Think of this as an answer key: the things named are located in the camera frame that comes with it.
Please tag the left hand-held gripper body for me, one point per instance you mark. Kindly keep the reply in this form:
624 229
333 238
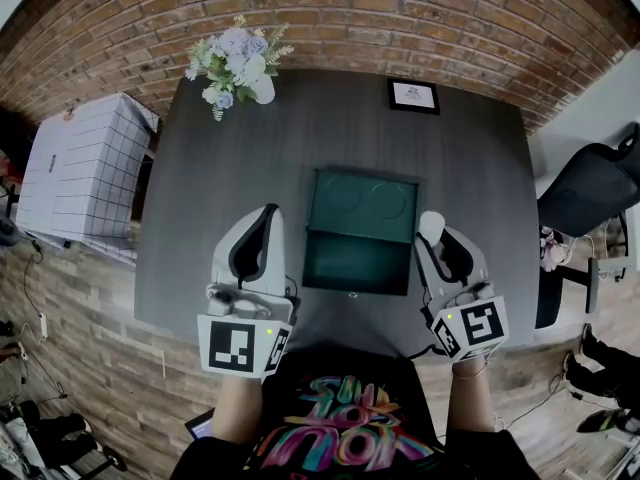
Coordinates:
230 343

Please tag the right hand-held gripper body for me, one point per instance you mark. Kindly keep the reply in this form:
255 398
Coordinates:
475 325

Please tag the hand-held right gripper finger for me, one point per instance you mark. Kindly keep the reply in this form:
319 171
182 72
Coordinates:
470 258
429 268

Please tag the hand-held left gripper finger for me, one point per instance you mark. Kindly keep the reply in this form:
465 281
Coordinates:
225 253
276 263

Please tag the dark green box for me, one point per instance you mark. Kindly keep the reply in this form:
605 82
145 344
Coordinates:
360 248

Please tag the person's right forearm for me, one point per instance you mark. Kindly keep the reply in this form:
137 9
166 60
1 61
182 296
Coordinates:
470 398

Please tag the person's left forearm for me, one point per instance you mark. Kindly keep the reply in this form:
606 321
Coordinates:
237 408

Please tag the white grid storage box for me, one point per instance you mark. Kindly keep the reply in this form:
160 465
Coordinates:
85 168

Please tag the dark grey table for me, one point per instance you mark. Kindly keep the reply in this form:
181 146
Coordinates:
225 178

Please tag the small white bag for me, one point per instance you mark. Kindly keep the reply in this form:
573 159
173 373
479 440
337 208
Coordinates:
552 250

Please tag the dark screen device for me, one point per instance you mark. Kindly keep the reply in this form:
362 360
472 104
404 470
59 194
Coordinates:
200 425

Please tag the black office chair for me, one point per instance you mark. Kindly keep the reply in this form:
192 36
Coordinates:
585 198

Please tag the black printed t-shirt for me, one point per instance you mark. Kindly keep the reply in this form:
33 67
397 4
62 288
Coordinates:
350 418

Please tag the white vase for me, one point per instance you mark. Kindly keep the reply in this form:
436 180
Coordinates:
264 90

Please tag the white power strip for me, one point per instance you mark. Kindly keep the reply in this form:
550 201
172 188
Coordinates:
43 326

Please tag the black wheeled chair base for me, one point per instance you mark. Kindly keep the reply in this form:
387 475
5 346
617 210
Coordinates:
65 433

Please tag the pale blue flower bouquet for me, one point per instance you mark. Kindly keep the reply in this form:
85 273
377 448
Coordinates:
235 60

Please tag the black picture frame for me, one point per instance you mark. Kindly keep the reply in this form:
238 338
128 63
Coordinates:
413 95

